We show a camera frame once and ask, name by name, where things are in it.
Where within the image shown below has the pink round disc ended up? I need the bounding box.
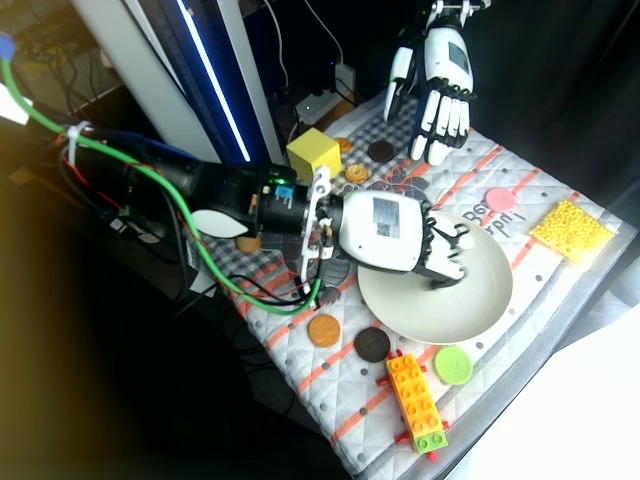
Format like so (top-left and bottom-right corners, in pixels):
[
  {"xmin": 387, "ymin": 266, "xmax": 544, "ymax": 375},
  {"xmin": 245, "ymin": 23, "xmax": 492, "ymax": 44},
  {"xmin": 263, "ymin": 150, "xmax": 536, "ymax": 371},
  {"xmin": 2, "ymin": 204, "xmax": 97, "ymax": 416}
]
[{"xmin": 485, "ymin": 187, "xmax": 517, "ymax": 212}]

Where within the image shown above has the grey quilt with bear print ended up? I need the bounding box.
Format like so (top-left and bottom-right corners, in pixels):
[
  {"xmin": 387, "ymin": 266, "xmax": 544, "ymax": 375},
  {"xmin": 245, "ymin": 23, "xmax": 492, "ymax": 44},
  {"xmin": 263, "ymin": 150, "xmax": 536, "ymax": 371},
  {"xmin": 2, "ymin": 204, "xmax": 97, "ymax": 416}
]
[{"xmin": 202, "ymin": 87, "xmax": 626, "ymax": 476}]

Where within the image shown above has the white round plate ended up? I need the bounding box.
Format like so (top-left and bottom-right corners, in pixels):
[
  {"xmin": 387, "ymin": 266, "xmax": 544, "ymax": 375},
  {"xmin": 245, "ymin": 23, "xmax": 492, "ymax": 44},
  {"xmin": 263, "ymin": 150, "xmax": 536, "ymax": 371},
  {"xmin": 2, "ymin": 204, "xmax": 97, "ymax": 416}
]
[{"xmin": 357, "ymin": 209, "xmax": 514, "ymax": 346}]

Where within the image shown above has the orange and green block vehicle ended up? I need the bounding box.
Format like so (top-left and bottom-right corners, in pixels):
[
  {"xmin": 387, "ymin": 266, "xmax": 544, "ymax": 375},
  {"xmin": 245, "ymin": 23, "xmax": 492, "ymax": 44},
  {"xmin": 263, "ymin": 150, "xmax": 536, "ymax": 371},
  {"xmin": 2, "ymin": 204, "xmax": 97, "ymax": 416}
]
[{"xmin": 375, "ymin": 349, "xmax": 451, "ymax": 464}]

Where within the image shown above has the dark chocolate sandwich cookie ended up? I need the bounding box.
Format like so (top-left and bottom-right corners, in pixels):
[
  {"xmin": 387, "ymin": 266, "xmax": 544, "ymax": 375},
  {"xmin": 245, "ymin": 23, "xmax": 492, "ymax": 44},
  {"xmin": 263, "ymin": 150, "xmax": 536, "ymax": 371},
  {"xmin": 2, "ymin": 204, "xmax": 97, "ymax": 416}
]
[
  {"xmin": 353, "ymin": 327, "xmax": 392, "ymax": 362},
  {"xmin": 367, "ymin": 139, "xmax": 396, "ymax": 163}
]

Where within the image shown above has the chocolate cupcake toy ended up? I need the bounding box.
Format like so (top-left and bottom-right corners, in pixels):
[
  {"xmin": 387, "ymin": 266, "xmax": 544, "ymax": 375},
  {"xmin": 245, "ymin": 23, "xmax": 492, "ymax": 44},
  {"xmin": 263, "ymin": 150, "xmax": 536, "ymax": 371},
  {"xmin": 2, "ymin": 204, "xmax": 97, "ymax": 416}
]
[{"xmin": 428, "ymin": 272, "xmax": 466, "ymax": 292}]

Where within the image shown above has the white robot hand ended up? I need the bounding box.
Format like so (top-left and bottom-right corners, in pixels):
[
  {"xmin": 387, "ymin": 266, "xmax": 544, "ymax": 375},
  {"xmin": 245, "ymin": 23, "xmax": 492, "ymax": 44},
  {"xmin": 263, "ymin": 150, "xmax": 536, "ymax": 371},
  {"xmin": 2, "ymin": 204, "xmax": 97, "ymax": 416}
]
[
  {"xmin": 383, "ymin": 26, "xmax": 475, "ymax": 167},
  {"xmin": 331, "ymin": 189, "xmax": 477, "ymax": 291}
]

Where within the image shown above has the tan round biscuit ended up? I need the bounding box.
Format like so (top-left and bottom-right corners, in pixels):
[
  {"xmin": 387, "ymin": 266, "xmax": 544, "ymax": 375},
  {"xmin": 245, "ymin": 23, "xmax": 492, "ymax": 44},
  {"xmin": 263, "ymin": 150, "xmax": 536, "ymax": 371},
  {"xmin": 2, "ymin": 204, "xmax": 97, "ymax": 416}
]
[{"xmin": 307, "ymin": 313, "xmax": 342, "ymax": 347}]

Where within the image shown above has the white and blue column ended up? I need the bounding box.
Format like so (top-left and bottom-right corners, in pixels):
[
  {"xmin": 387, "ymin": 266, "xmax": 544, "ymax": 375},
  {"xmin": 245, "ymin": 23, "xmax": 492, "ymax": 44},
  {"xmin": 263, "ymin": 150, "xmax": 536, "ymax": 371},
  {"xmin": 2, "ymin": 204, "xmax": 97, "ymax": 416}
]
[{"xmin": 69, "ymin": 0, "xmax": 284, "ymax": 166}]

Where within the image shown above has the white power adapter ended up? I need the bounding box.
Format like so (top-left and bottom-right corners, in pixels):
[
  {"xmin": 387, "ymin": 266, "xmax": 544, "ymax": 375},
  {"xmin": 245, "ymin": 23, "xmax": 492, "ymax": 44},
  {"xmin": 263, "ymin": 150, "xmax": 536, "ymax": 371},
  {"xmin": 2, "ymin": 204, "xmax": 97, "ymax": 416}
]
[{"xmin": 333, "ymin": 62, "xmax": 357, "ymax": 94}]

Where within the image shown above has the white power strip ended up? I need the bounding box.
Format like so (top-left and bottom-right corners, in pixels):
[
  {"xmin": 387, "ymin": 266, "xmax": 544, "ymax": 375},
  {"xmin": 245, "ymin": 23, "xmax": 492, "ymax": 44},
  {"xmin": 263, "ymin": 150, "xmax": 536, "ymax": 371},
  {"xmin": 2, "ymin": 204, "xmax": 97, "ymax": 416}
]
[{"xmin": 294, "ymin": 92, "xmax": 352, "ymax": 124}]

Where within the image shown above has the white cable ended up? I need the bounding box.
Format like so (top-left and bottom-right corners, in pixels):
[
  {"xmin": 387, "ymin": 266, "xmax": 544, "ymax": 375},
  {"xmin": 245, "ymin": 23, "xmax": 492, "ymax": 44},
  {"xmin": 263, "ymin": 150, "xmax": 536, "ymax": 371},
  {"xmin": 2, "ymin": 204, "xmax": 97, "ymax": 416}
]
[{"xmin": 262, "ymin": 0, "xmax": 347, "ymax": 67}]

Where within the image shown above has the yellow bumpy square pad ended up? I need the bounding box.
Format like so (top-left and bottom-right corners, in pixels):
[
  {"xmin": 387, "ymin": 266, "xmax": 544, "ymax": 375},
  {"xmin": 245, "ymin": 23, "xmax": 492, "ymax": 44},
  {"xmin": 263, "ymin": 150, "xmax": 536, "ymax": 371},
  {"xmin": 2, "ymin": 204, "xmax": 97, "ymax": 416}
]
[{"xmin": 528, "ymin": 199, "xmax": 615, "ymax": 265}]

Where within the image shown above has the green cable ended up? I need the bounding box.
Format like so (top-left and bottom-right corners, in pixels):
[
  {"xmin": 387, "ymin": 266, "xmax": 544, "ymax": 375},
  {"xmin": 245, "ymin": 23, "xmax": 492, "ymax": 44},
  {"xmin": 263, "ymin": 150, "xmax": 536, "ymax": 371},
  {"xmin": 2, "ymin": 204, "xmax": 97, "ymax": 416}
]
[{"xmin": 0, "ymin": 54, "xmax": 324, "ymax": 317}]

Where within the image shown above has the yellow cube block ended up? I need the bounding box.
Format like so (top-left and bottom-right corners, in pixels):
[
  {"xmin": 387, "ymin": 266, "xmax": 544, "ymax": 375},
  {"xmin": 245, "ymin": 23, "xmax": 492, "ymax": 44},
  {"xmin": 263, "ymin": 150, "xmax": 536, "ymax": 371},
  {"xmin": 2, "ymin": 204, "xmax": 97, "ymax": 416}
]
[{"xmin": 285, "ymin": 127, "xmax": 344, "ymax": 182}]

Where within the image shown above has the green round disc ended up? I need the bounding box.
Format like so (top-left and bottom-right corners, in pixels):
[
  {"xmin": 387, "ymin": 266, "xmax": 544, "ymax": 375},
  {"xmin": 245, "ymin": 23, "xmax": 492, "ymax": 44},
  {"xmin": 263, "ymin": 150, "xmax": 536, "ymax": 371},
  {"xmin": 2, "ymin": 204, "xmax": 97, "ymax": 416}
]
[{"xmin": 433, "ymin": 345, "xmax": 475, "ymax": 386}]

